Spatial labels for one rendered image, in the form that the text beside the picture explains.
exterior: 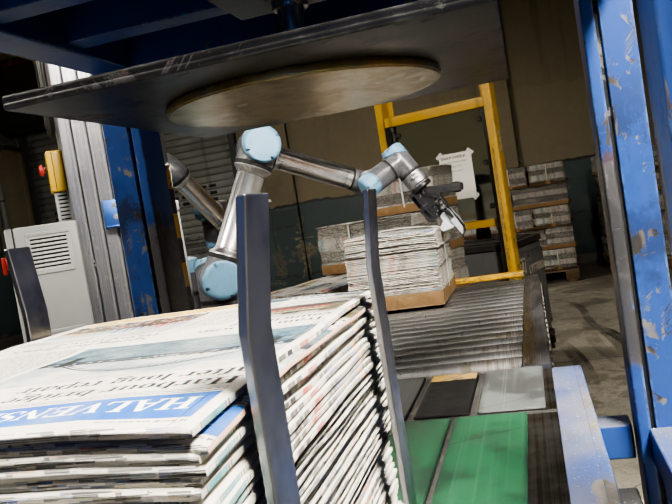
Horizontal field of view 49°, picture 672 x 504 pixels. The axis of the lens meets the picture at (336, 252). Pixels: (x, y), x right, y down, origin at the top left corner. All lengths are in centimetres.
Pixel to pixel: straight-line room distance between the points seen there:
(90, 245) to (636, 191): 172
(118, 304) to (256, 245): 216
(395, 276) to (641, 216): 110
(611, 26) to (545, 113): 864
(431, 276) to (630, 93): 110
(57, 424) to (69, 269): 209
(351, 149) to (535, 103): 245
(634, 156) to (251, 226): 101
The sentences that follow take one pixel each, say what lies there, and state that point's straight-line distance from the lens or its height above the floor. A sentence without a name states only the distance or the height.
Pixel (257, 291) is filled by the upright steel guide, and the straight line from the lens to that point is 32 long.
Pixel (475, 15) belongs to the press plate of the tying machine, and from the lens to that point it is 79.
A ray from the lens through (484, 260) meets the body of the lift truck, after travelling 460.
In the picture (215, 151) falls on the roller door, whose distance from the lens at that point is 1071.
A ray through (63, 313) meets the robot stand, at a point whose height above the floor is 95.
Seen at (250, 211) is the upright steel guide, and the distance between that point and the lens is 31.
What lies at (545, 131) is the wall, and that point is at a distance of 991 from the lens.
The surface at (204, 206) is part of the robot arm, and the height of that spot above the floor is 123.
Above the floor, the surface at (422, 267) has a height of 92.
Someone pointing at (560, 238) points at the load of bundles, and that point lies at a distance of 828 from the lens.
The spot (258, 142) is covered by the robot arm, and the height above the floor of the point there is 137.
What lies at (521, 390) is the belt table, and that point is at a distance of 124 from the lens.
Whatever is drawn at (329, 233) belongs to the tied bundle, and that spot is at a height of 103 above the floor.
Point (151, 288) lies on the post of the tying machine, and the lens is 145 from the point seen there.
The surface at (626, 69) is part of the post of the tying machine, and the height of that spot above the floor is 128.
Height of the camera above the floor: 113
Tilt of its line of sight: 3 degrees down
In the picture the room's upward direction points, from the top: 9 degrees counter-clockwise
